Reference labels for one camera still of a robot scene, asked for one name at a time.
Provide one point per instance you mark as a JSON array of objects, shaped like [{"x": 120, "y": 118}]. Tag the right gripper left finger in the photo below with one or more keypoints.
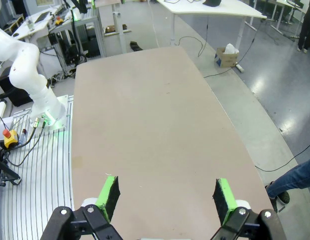
[{"x": 107, "y": 200}]

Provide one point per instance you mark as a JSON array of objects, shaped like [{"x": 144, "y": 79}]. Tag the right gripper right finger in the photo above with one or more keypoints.
[{"x": 226, "y": 200}]

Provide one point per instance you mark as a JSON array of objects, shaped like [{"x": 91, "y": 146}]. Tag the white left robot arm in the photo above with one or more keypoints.
[{"x": 27, "y": 70}]

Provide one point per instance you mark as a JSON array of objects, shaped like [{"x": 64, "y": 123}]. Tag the person in floral shirt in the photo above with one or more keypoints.
[{"x": 295, "y": 177}]

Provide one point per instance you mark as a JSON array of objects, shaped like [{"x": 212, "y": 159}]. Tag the black tripod stand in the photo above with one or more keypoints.
[{"x": 7, "y": 172}]

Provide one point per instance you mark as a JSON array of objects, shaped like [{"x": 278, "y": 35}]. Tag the yellow emergency stop button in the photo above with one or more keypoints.
[{"x": 10, "y": 141}]

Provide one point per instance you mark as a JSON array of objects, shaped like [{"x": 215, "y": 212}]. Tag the white power strip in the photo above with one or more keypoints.
[{"x": 240, "y": 68}]

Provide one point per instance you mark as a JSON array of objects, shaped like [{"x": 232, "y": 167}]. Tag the blue printed cardboard box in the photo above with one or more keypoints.
[{"x": 226, "y": 61}]

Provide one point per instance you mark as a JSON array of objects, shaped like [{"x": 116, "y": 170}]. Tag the white plastic bag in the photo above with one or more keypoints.
[{"x": 231, "y": 48}]

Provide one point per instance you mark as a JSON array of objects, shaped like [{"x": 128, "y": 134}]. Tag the person in black clothes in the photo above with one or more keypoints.
[{"x": 306, "y": 30}]

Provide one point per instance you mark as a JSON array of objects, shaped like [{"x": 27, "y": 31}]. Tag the white desk with laptop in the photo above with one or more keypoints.
[{"x": 37, "y": 25}]

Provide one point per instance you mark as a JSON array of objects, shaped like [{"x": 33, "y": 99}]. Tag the white table with rounded corner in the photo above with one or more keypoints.
[{"x": 220, "y": 11}]

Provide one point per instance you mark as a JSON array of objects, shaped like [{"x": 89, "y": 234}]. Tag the black cap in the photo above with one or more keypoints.
[{"x": 212, "y": 2}]

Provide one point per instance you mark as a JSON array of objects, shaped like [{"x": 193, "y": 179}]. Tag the slotted aluminium base plate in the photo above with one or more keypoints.
[{"x": 44, "y": 175}]

